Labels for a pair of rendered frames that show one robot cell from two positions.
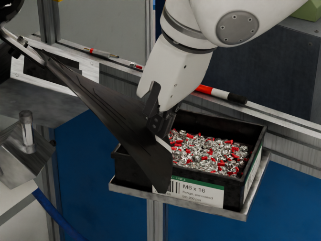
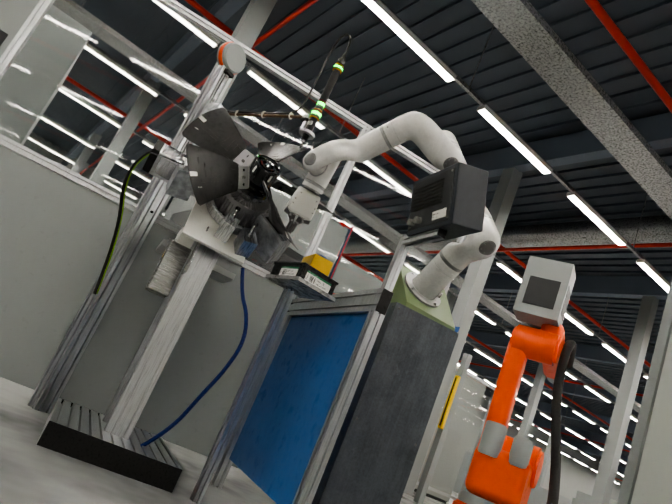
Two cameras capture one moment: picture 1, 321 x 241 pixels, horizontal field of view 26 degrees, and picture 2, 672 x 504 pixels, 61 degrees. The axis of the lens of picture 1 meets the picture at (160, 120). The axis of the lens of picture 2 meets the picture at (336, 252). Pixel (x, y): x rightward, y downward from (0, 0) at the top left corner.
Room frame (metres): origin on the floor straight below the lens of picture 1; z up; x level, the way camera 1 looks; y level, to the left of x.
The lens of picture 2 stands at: (-0.69, -1.36, 0.39)
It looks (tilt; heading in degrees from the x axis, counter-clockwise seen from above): 16 degrees up; 37
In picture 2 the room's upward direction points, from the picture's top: 23 degrees clockwise
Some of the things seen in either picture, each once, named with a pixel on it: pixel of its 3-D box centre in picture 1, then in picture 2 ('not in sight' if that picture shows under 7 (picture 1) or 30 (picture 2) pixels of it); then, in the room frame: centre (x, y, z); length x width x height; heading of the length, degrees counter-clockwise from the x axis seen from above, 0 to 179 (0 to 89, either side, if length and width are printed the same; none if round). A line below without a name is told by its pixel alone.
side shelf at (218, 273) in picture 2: not in sight; (194, 262); (1.10, 0.71, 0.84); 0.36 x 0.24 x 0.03; 145
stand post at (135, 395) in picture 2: not in sight; (163, 339); (0.83, 0.36, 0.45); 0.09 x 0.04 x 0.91; 145
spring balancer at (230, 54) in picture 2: not in sight; (231, 58); (0.88, 0.92, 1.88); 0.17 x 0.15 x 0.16; 145
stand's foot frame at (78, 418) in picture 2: not in sight; (109, 440); (0.88, 0.44, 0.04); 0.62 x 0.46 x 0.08; 55
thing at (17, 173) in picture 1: (16, 154); (245, 243); (0.85, 0.22, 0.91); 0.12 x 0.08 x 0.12; 55
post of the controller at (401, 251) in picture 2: not in sight; (396, 264); (0.87, -0.44, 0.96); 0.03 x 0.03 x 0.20; 55
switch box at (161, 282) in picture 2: not in sight; (167, 269); (0.88, 0.60, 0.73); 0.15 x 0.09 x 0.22; 55
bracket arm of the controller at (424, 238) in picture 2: not in sight; (421, 238); (0.81, -0.53, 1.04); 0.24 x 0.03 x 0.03; 55
